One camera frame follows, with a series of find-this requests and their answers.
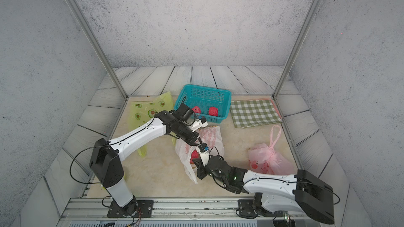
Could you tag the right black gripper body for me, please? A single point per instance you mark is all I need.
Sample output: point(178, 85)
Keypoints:
point(203, 171)

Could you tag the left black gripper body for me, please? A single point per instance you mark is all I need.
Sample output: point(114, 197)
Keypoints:
point(188, 135)

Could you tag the red apple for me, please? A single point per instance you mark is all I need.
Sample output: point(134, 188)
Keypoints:
point(197, 110)
point(193, 156)
point(213, 111)

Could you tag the white plastic bag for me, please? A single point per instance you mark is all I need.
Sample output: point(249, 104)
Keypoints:
point(212, 137)

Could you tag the yellow-green avocado plastic bag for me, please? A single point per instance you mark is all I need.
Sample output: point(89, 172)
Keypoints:
point(141, 112)

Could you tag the pink strawberry plastic bag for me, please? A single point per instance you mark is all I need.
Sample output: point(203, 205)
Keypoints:
point(263, 158)

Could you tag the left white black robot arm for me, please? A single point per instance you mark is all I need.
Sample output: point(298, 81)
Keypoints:
point(107, 156)

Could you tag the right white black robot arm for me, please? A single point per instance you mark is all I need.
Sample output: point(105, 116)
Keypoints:
point(301, 192)

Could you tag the teal plastic basket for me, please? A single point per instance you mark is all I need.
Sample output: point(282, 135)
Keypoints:
point(204, 98)

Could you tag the green checkered cloth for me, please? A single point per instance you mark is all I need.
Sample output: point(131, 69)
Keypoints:
point(254, 113)

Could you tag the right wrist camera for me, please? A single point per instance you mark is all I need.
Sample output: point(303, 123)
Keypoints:
point(203, 150)

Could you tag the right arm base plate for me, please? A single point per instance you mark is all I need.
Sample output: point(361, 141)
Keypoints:
point(249, 209)

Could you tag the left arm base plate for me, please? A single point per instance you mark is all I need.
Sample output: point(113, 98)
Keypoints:
point(140, 208)

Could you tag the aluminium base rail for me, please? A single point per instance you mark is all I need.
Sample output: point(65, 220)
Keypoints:
point(178, 212)

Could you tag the left aluminium frame post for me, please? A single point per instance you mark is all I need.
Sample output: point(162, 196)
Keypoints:
point(80, 17)

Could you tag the aluminium frame post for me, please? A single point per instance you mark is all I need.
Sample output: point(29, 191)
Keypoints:
point(80, 17)
point(314, 6)

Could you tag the right aluminium frame post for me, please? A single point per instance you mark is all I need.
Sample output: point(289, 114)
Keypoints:
point(314, 6)

